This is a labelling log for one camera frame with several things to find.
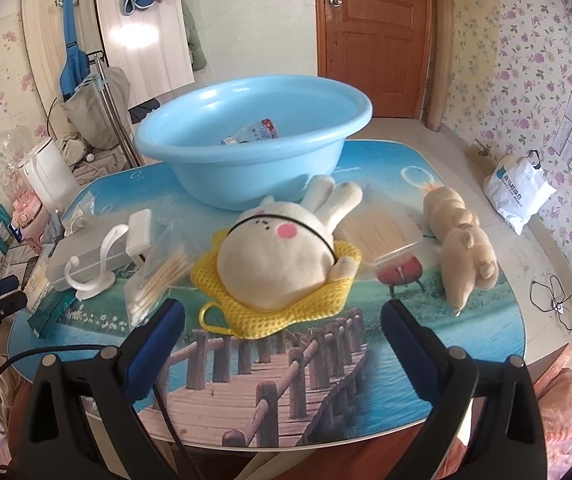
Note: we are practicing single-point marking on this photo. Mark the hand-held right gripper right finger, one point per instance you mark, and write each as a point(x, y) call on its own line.
point(411, 350)

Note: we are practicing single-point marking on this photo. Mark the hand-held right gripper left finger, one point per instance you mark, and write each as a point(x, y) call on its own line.
point(158, 345)

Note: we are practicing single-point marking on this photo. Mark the teal packet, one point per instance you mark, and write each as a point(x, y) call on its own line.
point(48, 315)

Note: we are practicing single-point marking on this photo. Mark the bag of cotton swabs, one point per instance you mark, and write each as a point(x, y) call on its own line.
point(160, 270)

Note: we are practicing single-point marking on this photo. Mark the white plastic hook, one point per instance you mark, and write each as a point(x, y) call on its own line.
point(78, 275)

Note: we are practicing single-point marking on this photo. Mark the translucent white plastic case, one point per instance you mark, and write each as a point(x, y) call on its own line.
point(78, 249)

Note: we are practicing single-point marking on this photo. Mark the small clear labelled bag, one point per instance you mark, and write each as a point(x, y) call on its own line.
point(79, 215)

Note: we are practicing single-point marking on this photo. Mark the brown pig plush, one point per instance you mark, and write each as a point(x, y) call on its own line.
point(466, 255)

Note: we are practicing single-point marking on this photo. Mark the yellow mesh bag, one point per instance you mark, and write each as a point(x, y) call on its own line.
point(266, 322)

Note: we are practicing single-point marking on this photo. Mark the clear box of toothpicks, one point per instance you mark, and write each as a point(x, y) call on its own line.
point(376, 235)

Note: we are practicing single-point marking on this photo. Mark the white bunny plush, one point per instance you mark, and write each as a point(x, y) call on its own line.
point(266, 255)

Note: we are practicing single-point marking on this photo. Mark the blue plastic basin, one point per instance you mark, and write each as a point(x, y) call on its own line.
point(266, 170)

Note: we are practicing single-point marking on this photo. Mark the landscape printed desktop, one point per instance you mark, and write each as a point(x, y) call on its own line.
point(316, 360)

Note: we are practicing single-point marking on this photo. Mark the person's left leg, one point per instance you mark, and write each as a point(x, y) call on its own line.
point(3, 390)

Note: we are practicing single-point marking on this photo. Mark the person's leg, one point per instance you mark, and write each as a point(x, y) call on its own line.
point(563, 420)
point(3, 390)

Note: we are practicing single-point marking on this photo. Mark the teal bottle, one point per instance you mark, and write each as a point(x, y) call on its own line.
point(3, 219)

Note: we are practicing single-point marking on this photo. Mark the white electric kettle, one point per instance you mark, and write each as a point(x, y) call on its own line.
point(45, 175)

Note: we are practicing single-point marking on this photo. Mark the crumpled clear plastic bag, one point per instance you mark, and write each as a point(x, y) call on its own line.
point(8, 160)

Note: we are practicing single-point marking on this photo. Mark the brown wooden furniture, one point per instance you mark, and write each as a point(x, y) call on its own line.
point(558, 365)

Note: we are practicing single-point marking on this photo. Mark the herringbone patterned cabinet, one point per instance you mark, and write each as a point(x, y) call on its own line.
point(103, 170)

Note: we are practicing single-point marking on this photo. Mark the white cloth pile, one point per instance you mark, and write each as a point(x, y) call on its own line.
point(73, 149)

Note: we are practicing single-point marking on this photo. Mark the person's right leg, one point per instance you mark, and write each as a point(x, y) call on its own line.
point(563, 420)

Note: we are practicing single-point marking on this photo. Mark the white plastic shopping bag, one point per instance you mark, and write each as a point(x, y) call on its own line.
point(516, 190)

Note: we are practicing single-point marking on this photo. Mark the grey hanging bag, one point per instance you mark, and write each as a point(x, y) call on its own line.
point(93, 115)

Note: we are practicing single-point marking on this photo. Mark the metal clothes rack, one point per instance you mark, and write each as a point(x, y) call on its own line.
point(115, 115)

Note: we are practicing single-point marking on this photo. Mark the dark blue garment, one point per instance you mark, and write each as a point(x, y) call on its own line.
point(141, 111)

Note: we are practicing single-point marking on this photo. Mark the clear plastic bottle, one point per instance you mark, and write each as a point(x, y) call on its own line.
point(258, 132)

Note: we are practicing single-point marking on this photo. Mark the blue apron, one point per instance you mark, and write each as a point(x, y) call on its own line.
point(71, 50)

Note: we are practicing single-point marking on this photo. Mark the light wooden wardrobe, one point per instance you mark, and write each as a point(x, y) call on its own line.
point(140, 50)

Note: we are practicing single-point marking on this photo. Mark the brown wooden door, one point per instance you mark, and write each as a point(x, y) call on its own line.
point(376, 50)

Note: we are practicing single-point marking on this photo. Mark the beige padded board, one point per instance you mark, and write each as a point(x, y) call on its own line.
point(440, 45)

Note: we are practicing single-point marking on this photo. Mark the green jacket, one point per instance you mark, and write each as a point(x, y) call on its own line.
point(195, 40)

